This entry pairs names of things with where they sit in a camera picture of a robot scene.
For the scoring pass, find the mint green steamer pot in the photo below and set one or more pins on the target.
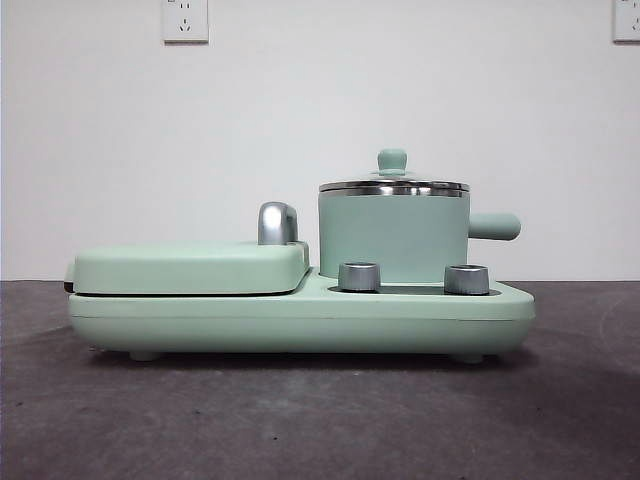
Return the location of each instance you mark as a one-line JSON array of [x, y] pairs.
[[395, 230]]

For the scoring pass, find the white wall socket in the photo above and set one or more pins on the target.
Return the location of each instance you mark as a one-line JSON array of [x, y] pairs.
[[186, 20], [628, 20]]

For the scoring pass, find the mint green breakfast machine base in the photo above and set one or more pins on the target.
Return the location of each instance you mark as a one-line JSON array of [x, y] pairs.
[[250, 320]]

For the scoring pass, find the silver control knob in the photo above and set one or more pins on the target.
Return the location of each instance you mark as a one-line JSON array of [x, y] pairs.
[[466, 279], [359, 276]]

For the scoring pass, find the glass lid green knob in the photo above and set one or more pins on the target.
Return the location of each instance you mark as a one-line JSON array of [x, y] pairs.
[[392, 160]]

